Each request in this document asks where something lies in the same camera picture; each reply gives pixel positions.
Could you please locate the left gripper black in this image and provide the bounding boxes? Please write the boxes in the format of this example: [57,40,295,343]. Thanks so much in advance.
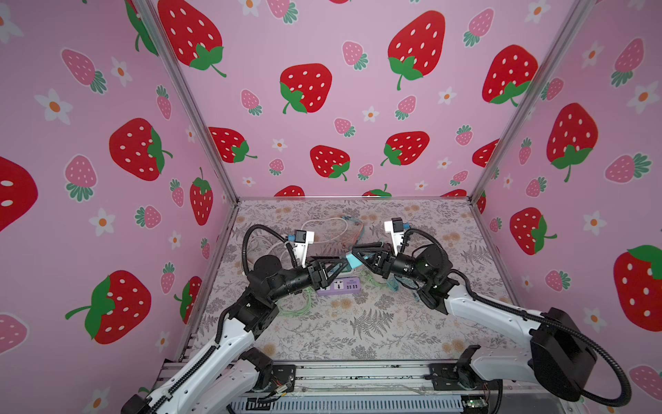
[267,256,344,308]

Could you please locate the teal charger plug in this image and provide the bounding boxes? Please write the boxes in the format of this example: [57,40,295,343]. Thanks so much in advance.
[346,253,367,269]

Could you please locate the purple power strip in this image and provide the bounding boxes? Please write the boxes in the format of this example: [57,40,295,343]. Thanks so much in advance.
[317,277,362,297]

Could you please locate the white power strip cord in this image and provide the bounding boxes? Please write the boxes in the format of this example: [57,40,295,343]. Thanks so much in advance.
[289,216,350,249]

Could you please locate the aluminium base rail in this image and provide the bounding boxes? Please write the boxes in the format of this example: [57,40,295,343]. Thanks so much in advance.
[154,359,580,414]

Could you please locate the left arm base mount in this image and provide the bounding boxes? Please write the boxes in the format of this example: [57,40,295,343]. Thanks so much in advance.
[237,348,297,394]

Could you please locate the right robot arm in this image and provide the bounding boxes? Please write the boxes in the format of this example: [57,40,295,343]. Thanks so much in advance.
[347,229,632,407]

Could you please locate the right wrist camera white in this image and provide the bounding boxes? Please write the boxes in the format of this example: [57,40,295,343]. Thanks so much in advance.
[384,217,410,254]

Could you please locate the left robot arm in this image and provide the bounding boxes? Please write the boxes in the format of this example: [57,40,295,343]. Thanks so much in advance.
[122,224,361,413]

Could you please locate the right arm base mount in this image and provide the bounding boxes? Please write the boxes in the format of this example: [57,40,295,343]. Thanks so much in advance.
[424,345,499,392]

